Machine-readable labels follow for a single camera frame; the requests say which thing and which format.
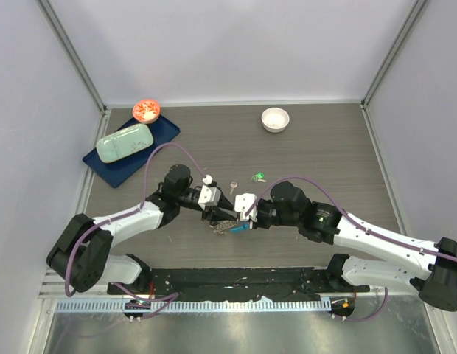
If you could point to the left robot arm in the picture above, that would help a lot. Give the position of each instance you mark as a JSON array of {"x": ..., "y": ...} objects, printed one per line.
[{"x": 82, "y": 256}]

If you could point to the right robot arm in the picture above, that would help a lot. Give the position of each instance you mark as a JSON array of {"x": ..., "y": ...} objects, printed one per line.
[{"x": 420, "y": 267}]

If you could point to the red patterned bowl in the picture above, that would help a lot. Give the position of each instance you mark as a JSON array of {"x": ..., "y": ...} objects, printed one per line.
[{"x": 146, "y": 111}]

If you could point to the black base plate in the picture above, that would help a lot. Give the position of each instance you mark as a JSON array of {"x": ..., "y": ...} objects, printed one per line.
[{"x": 237, "y": 284}]

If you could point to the white slotted cable duct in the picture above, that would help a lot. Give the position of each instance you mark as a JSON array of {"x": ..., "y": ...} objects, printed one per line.
[{"x": 127, "y": 305}]

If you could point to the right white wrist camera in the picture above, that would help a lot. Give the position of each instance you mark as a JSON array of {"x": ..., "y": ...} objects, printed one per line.
[{"x": 245, "y": 206}]

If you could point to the green tagged key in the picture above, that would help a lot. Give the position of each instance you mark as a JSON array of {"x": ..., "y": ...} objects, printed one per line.
[{"x": 258, "y": 177}]

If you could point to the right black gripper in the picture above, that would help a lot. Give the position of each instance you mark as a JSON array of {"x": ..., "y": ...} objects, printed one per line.
[{"x": 259, "y": 222}]

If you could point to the white ceramic bowl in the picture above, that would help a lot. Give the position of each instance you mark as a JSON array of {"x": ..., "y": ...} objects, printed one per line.
[{"x": 275, "y": 120}]

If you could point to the dark blue tray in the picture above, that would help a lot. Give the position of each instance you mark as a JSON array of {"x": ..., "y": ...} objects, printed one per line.
[{"x": 115, "y": 173}]

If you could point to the large keyring with blue handle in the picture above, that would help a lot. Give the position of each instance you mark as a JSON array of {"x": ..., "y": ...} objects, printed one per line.
[{"x": 230, "y": 226}]

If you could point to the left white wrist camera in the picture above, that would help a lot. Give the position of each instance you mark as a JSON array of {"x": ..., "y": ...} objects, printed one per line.
[{"x": 208, "y": 193}]

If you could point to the plain silver key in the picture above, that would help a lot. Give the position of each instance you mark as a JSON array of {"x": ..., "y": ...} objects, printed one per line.
[{"x": 233, "y": 186}]

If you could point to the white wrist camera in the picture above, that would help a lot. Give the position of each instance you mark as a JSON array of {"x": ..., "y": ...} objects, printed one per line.
[
  {"x": 245, "y": 206},
  {"x": 208, "y": 193}
]

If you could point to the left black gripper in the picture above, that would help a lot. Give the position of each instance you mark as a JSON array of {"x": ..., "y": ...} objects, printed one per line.
[{"x": 214, "y": 213}]

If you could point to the pale green oblong dish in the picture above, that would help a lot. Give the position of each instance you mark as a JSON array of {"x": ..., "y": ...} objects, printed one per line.
[{"x": 124, "y": 142}]

